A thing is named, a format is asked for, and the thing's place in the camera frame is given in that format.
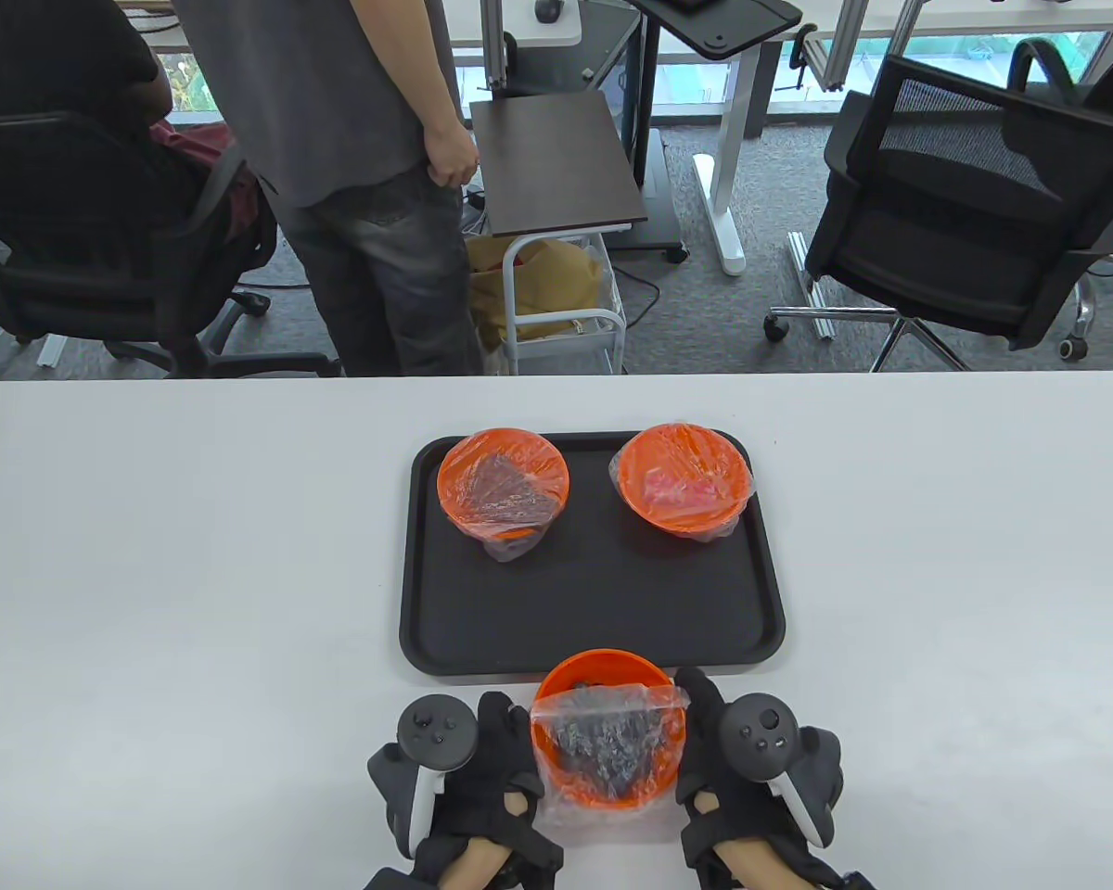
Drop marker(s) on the black computer mouse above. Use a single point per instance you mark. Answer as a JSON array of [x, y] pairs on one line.
[[549, 9]]

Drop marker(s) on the brown paper bag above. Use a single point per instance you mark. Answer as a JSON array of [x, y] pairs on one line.
[[556, 278]]

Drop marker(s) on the person's left hand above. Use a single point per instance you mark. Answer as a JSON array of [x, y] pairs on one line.
[[482, 769]]

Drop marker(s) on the black mesh office chair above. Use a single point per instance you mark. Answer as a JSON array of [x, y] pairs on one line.
[[937, 241]]

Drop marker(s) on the person's left forearm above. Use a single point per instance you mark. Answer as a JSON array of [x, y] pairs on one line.
[[473, 867]]

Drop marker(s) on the black left wrist device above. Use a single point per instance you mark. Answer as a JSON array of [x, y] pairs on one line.
[[385, 879]]

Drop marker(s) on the pile of blueberries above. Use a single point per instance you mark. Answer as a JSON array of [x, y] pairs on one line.
[[607, 751]]

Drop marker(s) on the person's right hand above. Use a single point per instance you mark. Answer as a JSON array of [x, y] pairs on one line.
[[705, 732]]

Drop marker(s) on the black wrist device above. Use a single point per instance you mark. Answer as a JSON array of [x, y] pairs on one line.
[[385, 879], [855, 881]]

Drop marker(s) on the brown meat slab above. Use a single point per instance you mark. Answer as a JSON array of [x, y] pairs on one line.
[[510, 491]]

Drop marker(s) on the grey hand controller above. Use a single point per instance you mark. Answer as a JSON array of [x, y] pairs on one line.
[[761, 732], [436, 728]]

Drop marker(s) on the aluminium post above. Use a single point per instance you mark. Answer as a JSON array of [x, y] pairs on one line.
[[494, 56]]

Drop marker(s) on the white desk leg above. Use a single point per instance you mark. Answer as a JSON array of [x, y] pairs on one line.
[[719, 213]]

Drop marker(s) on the orange bowl holding blueberries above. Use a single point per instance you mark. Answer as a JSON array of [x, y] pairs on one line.
[[594, 663]]

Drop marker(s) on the orange bowl of pink food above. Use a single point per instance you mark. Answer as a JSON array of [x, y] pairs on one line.
[[686, 445]]

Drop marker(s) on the orange bowl of brown meat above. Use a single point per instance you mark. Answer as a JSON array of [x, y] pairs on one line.
[[510, 445]]

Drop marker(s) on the white cart frame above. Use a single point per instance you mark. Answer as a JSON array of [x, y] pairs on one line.
[[510, 306]]

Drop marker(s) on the orange bowl holding pink meat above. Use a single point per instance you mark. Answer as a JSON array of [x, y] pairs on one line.
[[635, 464]]

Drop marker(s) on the black right wrist device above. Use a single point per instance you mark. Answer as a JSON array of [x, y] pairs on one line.
[[855, 881]]

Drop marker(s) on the pink meat pieces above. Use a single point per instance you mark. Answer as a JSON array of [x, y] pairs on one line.
[[686, 487]]

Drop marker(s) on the white desk top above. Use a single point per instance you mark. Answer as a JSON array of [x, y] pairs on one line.
[[519, 28]]

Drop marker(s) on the aluminium frame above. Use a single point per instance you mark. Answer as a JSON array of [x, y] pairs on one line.
[[835, 56]]

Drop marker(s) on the black plastic tray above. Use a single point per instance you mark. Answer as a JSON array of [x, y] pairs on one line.
[[594, 603]]

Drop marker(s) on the dark brown cart top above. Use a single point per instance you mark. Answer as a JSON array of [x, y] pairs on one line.
[[556, 167]]

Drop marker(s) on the person's right forearm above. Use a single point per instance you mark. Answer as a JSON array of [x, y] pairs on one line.
[[756, 867]]

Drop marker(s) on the aluminium bar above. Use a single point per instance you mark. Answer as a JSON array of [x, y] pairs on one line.
[[812, 287]]

